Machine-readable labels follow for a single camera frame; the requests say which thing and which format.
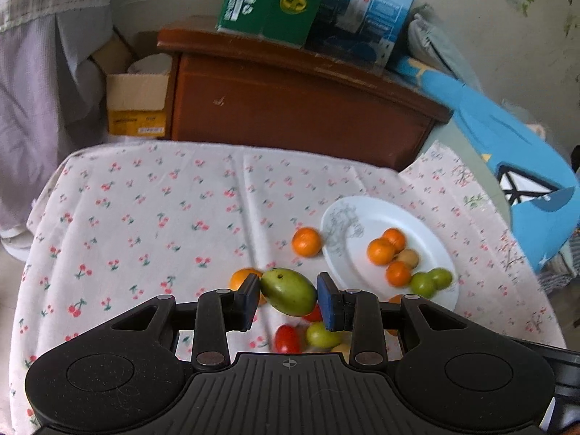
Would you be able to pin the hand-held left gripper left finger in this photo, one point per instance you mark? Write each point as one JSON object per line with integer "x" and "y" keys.
{"x": 248, "y": 303}

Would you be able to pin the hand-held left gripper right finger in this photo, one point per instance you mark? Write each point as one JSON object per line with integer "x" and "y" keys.
{"x": 328, "y": 303}

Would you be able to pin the red cherry tomato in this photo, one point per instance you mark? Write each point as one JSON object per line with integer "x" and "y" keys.
{"x": 314, "y": 313}
{"x": 287, "y": 339}

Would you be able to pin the orange mandarin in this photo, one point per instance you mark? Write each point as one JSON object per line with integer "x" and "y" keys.
{"x": 398, "y": 273}
{"x": 307, "y": 242}
{"x": 380, "y": 252}
{"x": 393, "y": 238}
{"x": 244, "y": 278}
{"x": 395, "y": 299}

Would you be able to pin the green jujube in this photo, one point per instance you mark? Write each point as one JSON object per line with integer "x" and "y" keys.
{"x": 442, "y": 277}
{"x": 423, "y": 284}
{"x": 322, "y": 335}

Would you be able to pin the green mango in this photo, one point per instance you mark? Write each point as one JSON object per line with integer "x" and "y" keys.
{"x": 290, "y": 292}

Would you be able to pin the white plate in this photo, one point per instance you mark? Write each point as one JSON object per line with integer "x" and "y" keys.
{"x": 358, "y": 263}

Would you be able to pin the brown kiwi fruit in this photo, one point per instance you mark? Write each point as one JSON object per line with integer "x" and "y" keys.
{"x": 409, "y": 258}

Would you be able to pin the cherry print tablecloth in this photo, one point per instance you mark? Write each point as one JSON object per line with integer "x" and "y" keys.
{"x": 136, "y": 213}

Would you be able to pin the brown wooden cabinet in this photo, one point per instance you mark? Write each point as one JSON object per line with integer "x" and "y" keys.
{"x": 294, "y": 113}

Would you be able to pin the grey green mattress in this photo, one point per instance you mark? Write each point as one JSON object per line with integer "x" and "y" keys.
{"x": 462, "y": 158}

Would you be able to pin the cardboard box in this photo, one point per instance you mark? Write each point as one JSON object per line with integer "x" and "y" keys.
{"x": 136, "y": 95}

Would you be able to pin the grey pillow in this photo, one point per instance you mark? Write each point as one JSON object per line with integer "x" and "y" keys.
{"x": 435, "y": 40}

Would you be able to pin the checked lilac hanging cloth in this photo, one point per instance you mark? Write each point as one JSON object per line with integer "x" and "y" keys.
{"x": 36, "y": 99}

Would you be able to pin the green carton box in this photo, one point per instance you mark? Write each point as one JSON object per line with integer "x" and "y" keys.
{"x": 272, "y": 9}

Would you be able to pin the blue carton box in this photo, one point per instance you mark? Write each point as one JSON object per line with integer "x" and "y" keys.
{"x": 376, "y": 9}

